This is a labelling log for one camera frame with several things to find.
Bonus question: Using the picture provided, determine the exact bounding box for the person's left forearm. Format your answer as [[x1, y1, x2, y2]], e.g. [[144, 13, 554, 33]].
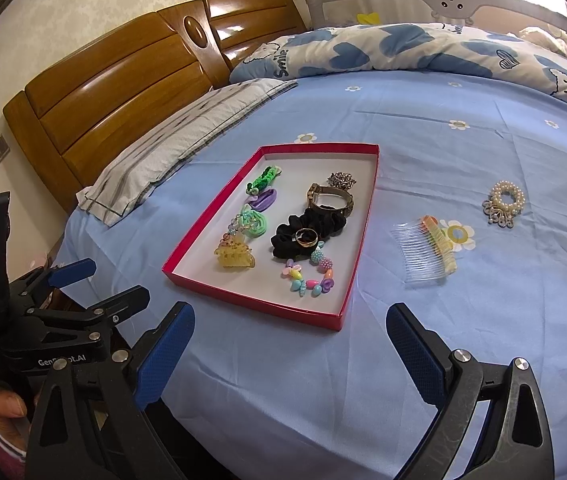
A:
[[0, 415, 30, 480]]

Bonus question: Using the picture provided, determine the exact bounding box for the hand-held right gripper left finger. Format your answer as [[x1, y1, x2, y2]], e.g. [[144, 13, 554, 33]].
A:
[[26, 301, 196, 480]]

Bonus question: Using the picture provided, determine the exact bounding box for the person's left hand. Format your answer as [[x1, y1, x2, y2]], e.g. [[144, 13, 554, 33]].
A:
[[0, 386, 39, 441]]

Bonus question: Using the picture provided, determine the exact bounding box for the colourful bead bracelet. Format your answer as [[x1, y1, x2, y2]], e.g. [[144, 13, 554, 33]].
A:
[[280, 241, 337, 298]]

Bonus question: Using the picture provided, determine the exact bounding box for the green spiral hair tie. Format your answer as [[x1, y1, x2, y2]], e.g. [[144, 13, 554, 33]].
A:
[[239, 208, 270, 238]]

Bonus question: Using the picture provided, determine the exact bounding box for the black scrunchie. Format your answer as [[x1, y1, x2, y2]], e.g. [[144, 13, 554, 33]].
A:
[[269, 205, 347, 261]]

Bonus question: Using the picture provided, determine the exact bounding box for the yellow hair claw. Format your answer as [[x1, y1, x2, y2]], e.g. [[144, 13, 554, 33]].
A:
[[213, 240, 256, 271]]

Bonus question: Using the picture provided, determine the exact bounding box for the red jewelry box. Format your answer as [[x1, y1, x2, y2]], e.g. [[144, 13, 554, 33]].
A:
[[162, 143, 381, 333]]

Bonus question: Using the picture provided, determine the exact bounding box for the green chain link bracelet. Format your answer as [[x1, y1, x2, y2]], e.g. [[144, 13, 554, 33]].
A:
[[244, 164, 284, 196]]

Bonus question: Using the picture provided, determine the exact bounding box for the blue flowered bed sheet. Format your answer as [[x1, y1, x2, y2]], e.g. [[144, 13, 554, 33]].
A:
[[56, 72, 567, 480]]

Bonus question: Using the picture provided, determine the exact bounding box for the pearl hair tie silver bow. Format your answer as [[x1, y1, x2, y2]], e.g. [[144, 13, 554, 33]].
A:
[[482, 180, 528, 230]]

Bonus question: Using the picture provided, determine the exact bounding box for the grey striped pillow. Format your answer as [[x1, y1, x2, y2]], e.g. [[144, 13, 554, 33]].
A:
[[76, 78, 299, 227]]

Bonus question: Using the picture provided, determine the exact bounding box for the pastel bead chain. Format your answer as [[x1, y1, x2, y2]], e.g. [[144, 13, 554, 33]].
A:
[[220, 212, 249, 243]]

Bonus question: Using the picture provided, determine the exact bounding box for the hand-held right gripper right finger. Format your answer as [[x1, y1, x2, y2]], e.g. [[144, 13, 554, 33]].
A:
[[386, 302, 557, 480]]

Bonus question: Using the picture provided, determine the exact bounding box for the wooden headboard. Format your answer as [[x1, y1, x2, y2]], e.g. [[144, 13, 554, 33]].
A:
[[2, 0, 309, 213]]

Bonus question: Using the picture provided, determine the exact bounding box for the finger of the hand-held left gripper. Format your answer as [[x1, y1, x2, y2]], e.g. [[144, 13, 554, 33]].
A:
[[10, 258, 97, 302], [28, 285, 151, 335]]

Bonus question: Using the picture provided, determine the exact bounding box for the purple bow hair clip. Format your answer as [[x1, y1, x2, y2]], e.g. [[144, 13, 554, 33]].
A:
[[246, 187, 279, 212]]

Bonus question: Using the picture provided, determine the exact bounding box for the blue heart print quilt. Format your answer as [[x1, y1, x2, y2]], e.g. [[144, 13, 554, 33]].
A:
[[228, 22, 567, 121]]

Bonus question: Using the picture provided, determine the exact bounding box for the wristwatch with metal band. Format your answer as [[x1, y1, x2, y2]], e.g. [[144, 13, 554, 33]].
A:
[[306, 182, 354, 218]]

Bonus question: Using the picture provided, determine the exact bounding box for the clear hair comb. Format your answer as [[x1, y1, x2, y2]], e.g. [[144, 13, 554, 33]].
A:
[[391, 215, 459, 288]]

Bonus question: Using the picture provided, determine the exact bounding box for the grey bed rail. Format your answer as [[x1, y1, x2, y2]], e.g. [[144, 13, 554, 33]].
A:
[[303, 0, 567, 68]]

